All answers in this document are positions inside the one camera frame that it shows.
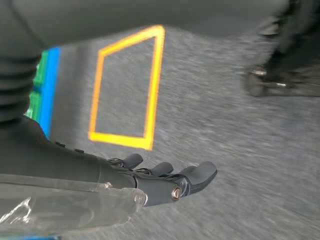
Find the blue metal shelf rack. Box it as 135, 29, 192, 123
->
38, 46, 62, 139

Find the yellow tape square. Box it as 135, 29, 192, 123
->
87, 24, 167, 152

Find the black wheeled base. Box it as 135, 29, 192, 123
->
242, 0, 320, 99

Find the green plastic crate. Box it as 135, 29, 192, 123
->
24, 49, 50, 123

